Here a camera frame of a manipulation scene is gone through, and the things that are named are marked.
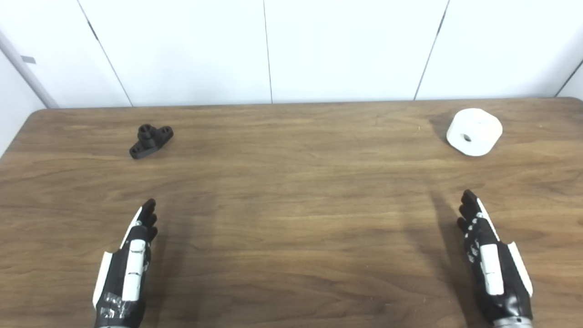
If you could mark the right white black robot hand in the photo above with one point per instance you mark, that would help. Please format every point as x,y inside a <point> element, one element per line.
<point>505,282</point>

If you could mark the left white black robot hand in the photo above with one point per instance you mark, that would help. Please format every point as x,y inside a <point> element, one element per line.
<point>119,278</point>

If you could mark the black flanged holder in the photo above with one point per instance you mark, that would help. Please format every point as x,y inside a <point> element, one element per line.
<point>148,141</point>

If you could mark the round white piece with holes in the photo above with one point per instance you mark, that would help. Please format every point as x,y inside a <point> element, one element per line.
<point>478,127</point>

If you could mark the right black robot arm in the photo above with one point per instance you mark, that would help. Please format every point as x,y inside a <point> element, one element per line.
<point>512,324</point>

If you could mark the grey wall trim strip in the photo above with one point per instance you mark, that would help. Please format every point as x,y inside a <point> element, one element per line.
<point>27,68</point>

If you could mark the small grey wall tag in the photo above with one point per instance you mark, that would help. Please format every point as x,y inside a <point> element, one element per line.
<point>28,59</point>

